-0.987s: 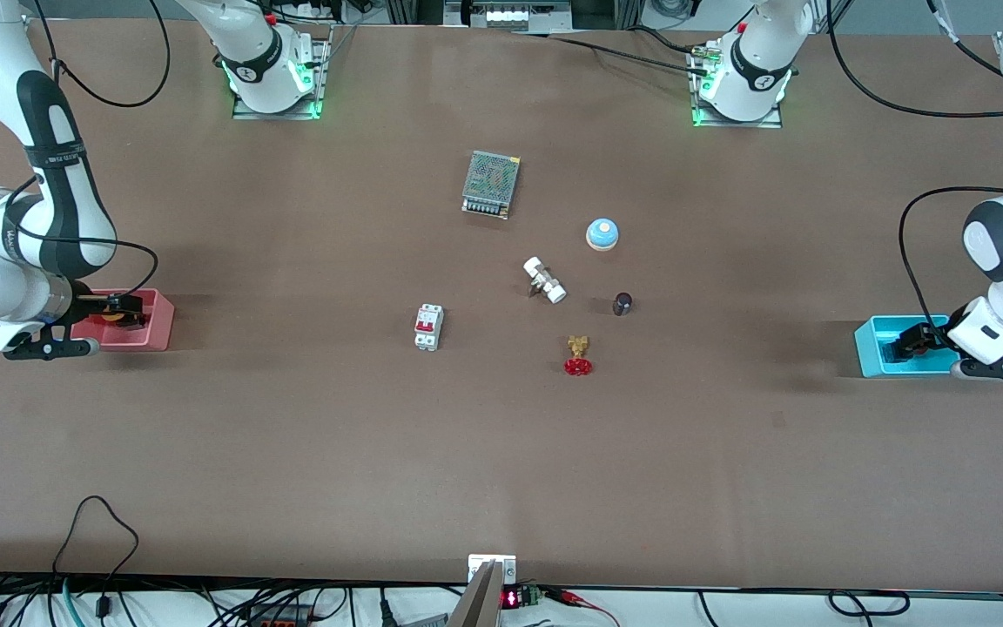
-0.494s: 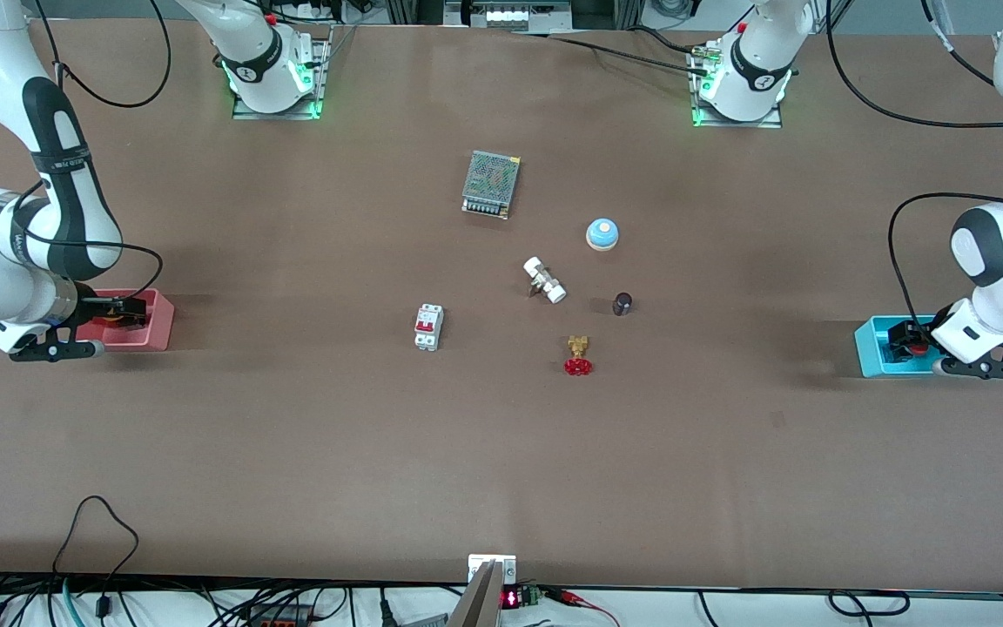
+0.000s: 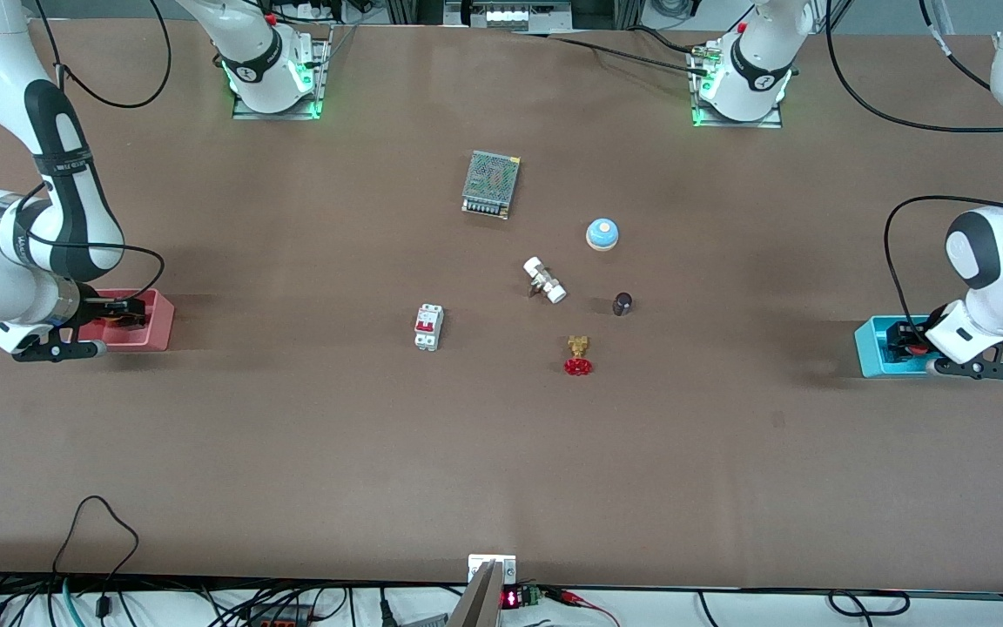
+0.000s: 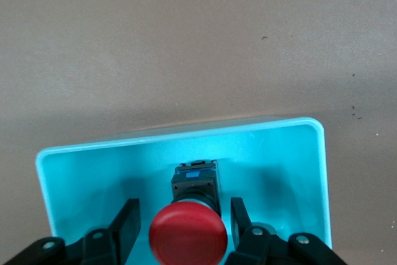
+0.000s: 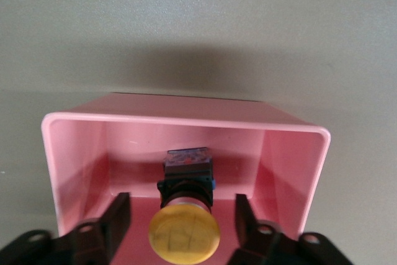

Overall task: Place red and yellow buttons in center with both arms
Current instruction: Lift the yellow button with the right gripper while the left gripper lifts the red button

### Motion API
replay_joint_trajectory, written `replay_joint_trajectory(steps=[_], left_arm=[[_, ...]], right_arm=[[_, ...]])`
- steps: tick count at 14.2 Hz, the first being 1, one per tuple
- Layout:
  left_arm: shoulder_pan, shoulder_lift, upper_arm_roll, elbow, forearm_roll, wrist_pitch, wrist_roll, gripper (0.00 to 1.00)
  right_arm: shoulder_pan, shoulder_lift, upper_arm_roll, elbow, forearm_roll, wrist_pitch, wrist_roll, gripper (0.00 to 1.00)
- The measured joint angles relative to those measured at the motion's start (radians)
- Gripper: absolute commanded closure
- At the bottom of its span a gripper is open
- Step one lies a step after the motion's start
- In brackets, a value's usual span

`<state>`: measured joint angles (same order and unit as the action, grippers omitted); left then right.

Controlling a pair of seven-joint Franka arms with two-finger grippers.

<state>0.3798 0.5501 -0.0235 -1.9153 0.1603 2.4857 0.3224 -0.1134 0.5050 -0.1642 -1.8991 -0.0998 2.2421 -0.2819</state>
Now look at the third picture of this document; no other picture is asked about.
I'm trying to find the blue plastic bin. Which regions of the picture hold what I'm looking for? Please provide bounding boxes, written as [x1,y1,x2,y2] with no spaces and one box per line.
[854,314,948,379]

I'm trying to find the pink plastic bin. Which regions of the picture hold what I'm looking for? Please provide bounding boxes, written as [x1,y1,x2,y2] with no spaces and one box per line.
[73,288,176,352]

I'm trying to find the white red circuit breaker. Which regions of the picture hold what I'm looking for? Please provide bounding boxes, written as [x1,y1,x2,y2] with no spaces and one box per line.
[414,303,445,352]

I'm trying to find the white pipe fitting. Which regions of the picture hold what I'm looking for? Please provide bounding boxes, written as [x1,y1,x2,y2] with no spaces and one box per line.
[522,256,569,305]

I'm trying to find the metal mesh power supply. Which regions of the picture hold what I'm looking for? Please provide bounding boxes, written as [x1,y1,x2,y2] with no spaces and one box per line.
[461,150,522,220]

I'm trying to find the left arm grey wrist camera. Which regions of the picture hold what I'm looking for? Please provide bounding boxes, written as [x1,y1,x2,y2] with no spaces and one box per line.
[926,344,1003,381]

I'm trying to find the black looped thin cable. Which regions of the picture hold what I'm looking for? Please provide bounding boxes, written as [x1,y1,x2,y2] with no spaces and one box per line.
[53,495,139,576]

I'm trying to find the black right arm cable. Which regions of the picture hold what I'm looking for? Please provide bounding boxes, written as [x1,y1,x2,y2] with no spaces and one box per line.
[18,0,173,301]

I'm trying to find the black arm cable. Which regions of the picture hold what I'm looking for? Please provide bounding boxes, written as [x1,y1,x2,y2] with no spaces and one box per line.
[824,0,1003,349]
[18,0,173,301]

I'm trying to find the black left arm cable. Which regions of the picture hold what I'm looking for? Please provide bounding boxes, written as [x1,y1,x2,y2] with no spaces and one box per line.
[824,0,1003,349]

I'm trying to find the black coiled cable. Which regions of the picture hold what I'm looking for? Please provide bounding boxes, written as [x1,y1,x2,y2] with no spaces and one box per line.
[827,590,911,617]

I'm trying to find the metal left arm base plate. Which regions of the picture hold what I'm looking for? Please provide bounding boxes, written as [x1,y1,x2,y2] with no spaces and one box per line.
[690,44,784,129]

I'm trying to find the teal cable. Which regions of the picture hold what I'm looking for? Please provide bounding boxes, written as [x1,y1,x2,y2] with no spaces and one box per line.
[60,578,86,627]

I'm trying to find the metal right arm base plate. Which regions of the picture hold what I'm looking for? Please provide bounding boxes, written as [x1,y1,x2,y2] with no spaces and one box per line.
[232,35,329,120]

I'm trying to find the brass valve red handle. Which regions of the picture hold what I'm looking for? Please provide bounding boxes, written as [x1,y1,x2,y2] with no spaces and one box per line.
[563,335,595,377]

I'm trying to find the black cable on table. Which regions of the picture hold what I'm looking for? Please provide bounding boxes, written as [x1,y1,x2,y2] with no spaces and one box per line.
[510,26,720,76]

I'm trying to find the red clip wire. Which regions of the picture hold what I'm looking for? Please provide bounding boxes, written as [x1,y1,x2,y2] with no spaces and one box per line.
[543,589,621,627]

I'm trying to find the grey camera mount beam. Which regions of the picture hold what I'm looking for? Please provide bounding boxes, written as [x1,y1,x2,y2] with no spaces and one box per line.
[445,555,518,627]

